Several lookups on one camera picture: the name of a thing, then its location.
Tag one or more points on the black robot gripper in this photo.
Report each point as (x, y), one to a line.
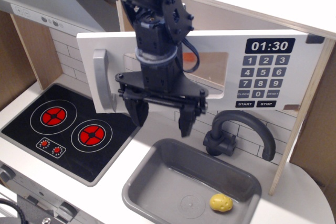
(162, 85)

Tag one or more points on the white toy microwave door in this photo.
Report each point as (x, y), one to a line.
(263, 69)

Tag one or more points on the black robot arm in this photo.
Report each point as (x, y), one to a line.
(161, 27)

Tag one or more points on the wooden toy microwave cabinet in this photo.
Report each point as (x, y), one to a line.
(310, 16)

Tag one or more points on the orange toy carrot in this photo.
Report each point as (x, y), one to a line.
(189, 57)

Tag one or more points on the dark grey toy faucet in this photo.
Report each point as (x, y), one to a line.
(218, 141)

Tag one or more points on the grey toy sink basin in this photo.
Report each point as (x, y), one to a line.
(174, 183)

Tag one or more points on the black toy stovetop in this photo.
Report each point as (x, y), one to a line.
(61, 128)

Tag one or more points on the yellow toy potato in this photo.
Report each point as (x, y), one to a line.
(221, 203)

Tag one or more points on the grey toy oven front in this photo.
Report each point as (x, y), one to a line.
(38, 202)

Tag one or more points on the grey toy range hood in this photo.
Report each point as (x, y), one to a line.
(68, 16)

